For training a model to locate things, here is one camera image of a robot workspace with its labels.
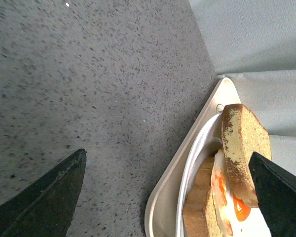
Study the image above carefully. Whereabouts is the pink bunny tray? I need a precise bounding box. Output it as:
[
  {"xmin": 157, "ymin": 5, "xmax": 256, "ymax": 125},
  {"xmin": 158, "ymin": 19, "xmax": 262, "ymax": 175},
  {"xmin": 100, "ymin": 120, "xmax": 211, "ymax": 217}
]
[{"xmin": 145, "ymin": 78, "xmax": 241, "ymax": 237}]

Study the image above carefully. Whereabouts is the grey curtain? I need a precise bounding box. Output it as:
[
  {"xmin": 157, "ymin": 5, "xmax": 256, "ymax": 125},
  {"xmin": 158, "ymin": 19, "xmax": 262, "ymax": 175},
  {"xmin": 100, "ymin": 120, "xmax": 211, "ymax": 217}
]
[{"xmin": 190, "ymin": 0, "xmax": 296, "ymax": 174}]

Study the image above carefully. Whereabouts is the fried egg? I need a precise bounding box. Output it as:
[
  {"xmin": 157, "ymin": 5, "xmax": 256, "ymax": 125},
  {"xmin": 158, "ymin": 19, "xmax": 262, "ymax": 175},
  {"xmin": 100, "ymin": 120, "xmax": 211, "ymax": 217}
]
[{"xmin": 211, "ymin": 149, "xmax": 251, "ymax": 237}]

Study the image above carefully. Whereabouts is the bread slice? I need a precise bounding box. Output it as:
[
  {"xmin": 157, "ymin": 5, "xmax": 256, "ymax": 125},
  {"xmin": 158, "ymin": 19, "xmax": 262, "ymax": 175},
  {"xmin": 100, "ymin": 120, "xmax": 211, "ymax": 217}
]
[
  {"xmin": 183, "ymin": 157, "xmax": 222, "ymax": 237},
  {"xmin": 222, "ymin": 104, "xmax": 272, "ymax": 208}
]

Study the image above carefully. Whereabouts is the white round plate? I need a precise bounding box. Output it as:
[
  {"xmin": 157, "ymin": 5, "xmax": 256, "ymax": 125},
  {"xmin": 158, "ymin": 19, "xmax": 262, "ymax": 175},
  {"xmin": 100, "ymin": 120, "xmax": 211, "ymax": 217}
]
[{"xmin": 175, "ymin": 114, "xmax": 272, "ymax": 237}]

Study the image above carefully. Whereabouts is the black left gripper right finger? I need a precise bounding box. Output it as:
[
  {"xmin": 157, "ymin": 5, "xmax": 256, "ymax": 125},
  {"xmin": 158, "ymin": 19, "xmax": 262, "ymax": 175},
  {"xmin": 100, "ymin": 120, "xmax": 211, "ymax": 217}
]
[{"xmin": 249, "ymin": 152, "xmax": 296, "ymax": 237}]

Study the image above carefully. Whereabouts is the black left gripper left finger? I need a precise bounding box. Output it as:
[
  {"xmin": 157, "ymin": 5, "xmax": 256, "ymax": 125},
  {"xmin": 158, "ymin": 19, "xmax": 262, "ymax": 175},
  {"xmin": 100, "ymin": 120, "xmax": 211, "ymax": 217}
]
[{"xmin": 0, "ymin": 149, "xmax": 86, "ymax": 237}]

